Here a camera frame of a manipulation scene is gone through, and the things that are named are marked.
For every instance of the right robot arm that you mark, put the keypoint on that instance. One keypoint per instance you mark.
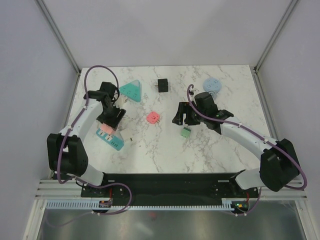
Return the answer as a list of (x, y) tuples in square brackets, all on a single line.
[(279, 163)]

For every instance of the white slotted cable duct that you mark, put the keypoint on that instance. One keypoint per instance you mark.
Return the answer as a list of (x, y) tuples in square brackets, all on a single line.
[(69, 204)]

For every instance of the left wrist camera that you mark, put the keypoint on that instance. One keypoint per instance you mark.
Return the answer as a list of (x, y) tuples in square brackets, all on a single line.
[(121, 101)]

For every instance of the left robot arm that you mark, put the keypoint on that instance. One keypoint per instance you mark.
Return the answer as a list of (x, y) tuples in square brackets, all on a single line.
[(66, 151)]

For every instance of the pink cube socket adapter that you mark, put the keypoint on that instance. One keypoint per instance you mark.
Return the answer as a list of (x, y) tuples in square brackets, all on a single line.
[(107, 129)]

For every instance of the coral flat square adapter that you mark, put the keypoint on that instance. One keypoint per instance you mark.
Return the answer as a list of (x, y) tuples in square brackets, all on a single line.
[(153, 118)]

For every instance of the blue round power strip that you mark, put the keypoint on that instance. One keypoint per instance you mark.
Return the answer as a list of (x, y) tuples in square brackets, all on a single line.
[(212, 86)]

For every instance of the white charger adapter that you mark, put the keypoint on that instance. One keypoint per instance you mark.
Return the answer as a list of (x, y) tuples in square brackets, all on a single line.
[(126, 135)]

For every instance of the teal triangular power strip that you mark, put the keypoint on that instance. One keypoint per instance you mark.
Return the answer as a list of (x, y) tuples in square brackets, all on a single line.
[(132, 90)]

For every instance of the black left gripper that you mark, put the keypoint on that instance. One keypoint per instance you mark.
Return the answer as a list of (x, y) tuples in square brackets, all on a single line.
[(114, 122)]

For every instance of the green cube plug adapter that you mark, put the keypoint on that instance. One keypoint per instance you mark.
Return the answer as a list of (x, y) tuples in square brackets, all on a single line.
[(185, 132)]

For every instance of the teal rectangular power strip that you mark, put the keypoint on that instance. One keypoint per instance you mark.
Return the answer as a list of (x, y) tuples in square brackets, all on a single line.
[(112, 140)]

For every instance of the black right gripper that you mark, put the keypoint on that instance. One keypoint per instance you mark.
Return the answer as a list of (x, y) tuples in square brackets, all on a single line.
[(184, 107)]

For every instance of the black cube socket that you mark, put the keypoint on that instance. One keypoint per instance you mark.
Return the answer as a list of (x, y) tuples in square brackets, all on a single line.
[(162, 85)]

